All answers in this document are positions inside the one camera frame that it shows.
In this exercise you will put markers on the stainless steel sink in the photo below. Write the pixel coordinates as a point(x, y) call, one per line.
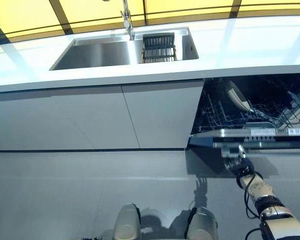
point(102, 53)

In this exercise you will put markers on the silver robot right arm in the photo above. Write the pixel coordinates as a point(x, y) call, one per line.
point(267, 200)

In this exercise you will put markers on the yellow window black frame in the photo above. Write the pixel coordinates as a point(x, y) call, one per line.
point(90, 15)

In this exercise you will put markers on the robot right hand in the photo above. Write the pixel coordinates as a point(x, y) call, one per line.
point(236, 160)

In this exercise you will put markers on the cream round plate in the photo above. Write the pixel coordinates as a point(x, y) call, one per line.
point(237, 96)

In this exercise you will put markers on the robot left leg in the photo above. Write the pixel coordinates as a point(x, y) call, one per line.
point(127, 222)

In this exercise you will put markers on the black dish drying rack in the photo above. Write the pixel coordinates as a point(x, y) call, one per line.
point(158, 41)

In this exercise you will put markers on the chrome kitchen faucet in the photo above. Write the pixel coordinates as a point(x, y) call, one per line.
point(127, 20)

